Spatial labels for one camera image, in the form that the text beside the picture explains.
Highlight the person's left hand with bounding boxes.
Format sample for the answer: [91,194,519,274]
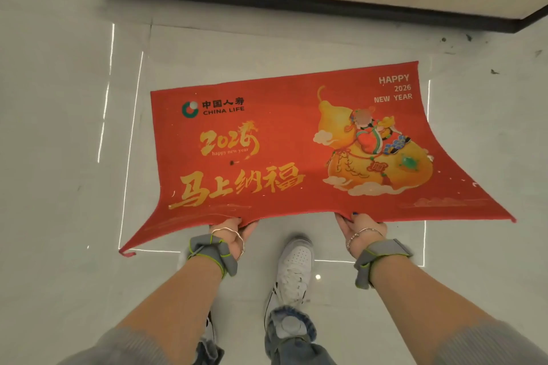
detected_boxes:
[209,217,260,260]

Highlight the person's right hand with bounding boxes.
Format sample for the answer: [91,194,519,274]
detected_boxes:
[334,212,388,259]

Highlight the red printed doormat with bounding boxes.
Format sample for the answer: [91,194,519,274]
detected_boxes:
[118,61,517,258]

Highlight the person's right forearm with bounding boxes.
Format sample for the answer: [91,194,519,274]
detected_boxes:
[369,254,499,350]

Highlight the person's left forearm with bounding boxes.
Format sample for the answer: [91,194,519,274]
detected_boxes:
[115,254,224,337]

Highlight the thin silver bangle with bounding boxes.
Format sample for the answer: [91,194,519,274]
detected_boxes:
[211,227,245,259]

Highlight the grey wrist band green trim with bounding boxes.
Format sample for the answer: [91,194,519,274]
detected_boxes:
[187,234,239,278]
[353,238,414,290]

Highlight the white sneaker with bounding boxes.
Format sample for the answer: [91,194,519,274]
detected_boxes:
[264,236,316,322]
[200,311,216,346]

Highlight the blue jeans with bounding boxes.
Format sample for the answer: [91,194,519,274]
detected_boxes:
[194,306,337,365]

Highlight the grey sweater sleeve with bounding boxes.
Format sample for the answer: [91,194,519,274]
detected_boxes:
[432,319,548,365]
[57,326,173,365]

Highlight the beaded silver bracelet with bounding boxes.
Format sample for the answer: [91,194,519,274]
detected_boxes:
[345,227,384,251]

